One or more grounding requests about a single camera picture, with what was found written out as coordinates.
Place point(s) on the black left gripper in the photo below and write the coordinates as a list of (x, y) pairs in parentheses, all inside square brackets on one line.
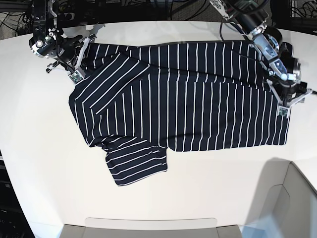
[(288, 92)]

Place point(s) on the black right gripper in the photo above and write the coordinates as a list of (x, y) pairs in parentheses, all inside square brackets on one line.
[(66, 50)]

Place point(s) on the navy white striped T-shirt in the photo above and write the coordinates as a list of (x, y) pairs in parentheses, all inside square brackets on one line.
[(137, 102)]

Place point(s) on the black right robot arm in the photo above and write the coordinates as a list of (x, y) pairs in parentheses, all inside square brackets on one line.
[(48, 40)]

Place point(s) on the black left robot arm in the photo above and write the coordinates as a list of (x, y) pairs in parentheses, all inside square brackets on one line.
[(283, 71)]

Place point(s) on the grey plastic bin right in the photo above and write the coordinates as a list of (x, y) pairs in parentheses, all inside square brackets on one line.
[(284, 203)]

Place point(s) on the grey plastic bin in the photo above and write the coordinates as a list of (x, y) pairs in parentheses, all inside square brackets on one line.
[(284, 203), (118, 228)]

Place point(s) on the grey plastic bin front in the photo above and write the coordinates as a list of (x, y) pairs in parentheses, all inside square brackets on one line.
[(118, 228)]

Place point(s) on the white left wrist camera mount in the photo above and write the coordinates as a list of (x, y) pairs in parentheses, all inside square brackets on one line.
[(285, 109)]

